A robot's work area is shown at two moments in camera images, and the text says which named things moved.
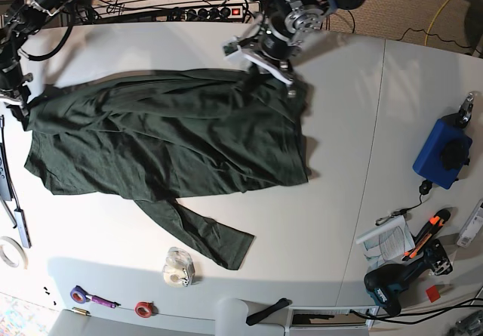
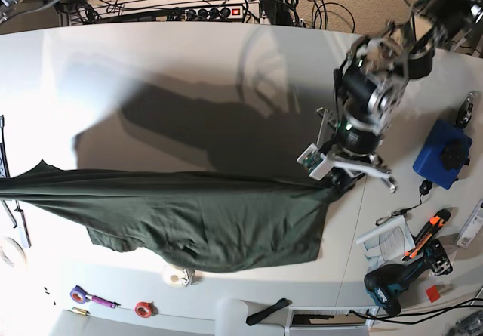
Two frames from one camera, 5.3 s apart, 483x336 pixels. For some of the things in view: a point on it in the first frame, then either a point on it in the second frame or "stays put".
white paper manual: [388, 243] stays put
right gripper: [268, 50] to [326, 160]
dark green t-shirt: [155, 138] to [194, 221]
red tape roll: [146, 309] stays put
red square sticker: [432, 294] stays put
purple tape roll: [78, 294] stays put
